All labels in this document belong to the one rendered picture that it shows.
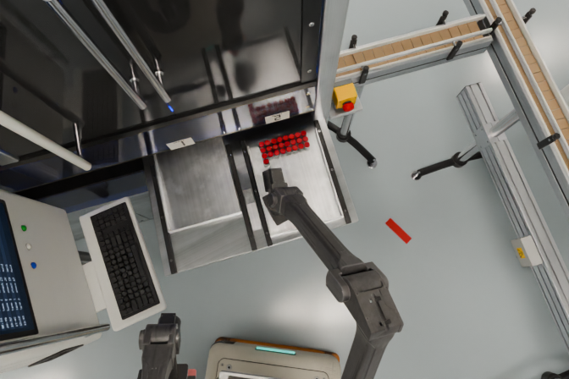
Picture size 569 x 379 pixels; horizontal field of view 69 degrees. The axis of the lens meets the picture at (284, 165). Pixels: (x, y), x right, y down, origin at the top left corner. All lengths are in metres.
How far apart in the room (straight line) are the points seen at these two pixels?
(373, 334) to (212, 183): 0.90
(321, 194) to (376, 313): 0.73
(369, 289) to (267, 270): 1.52
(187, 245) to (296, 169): 0.47
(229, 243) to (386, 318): 0.77
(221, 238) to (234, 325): 0.95
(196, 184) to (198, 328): 1.07
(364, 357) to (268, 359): 1.22
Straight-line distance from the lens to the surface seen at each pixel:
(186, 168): 1.58
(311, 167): 1.52
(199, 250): 1.51
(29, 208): 1.57
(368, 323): 0.83
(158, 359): 0.99
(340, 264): 0.89
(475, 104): 2.13
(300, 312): 2.35
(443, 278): 2.47
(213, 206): 1.52
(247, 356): 2.10
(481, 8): 1.90
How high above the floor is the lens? 2.35
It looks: 74 degrees down
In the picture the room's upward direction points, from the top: 7 degrees counter-clockwise
